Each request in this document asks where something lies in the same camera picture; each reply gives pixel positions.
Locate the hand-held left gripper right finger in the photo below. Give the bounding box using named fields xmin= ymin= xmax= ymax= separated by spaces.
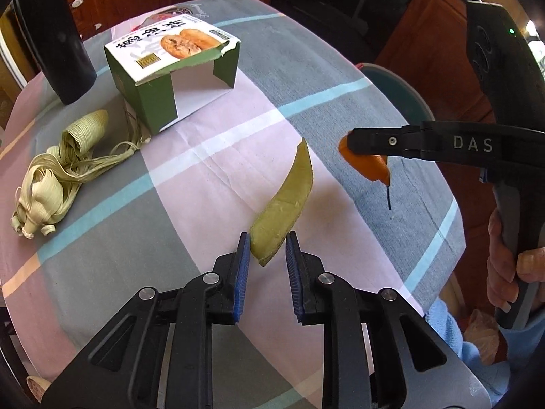
xmin=285 ymin=231 xmax=490 ymax=409

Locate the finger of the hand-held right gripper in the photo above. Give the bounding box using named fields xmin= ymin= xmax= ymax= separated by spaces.
xmin=346 ymin=123 xmax=424 ymax=160

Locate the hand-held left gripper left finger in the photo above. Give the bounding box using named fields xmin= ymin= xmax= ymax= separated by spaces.
xmin=40 ymin=232 xmax=252 ymax=409

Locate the person's right hand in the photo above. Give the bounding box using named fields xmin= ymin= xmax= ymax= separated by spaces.
xmin=486 ymin=211 xmax=545 ymax=314

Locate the translucent plastic bag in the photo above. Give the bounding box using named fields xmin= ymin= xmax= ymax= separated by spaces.
xmin=466 ymin=309 xmax=501 ymax=365

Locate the white green pastry box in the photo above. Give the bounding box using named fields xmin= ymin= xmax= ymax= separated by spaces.
xmin=103 ymin=26 xmax=243 ymax=135

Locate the dried bamboo leaf bundle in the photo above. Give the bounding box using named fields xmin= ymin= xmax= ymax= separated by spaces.
xmin=11 ymin=109 xmax=153 ymax=239

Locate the small round paper cup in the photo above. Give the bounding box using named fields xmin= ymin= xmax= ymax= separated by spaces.
xmin=26 ymin=375 xmax=54 ymax=405

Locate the black tumbler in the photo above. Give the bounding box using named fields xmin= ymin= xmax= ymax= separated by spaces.
xmin=13 ymin=0 xmax=98 ymax=105

